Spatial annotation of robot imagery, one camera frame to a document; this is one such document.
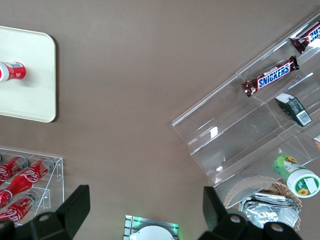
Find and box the clear acrylic stepped stand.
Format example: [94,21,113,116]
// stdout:
[171,9,320,209]

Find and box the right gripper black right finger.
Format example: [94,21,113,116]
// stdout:
[197,185,266,240]

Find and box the aluminium arm base plate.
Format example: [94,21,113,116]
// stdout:
[123,214,180,240]

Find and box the green white drink bottle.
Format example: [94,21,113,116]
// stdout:
[271,154,320,200]

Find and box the Snickers chocolate bar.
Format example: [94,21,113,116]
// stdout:
[289,21,320,55]
[240,55,300,99]

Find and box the small black carton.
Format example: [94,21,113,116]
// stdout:
[274,92,313,128]

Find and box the clear acrylic bottle rack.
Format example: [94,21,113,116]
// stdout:
[0,146,66,227]

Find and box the silver foil snack bag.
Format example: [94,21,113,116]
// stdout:
[251,191,303,213]
[239,198,300,230]

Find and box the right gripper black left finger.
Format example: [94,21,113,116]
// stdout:
[14,184,91,240]

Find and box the light wicker basket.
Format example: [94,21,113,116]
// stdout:
[223,174,304,232]

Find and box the red cola bottle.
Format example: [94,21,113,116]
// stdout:
[0,155,30,187]
[0,190,41,227]
[0,156,55,209]

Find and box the red white yogurt cup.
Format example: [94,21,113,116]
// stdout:
[0,60,27,84]

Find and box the beige plastic tray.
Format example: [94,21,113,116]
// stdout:
[0,25,57,124]

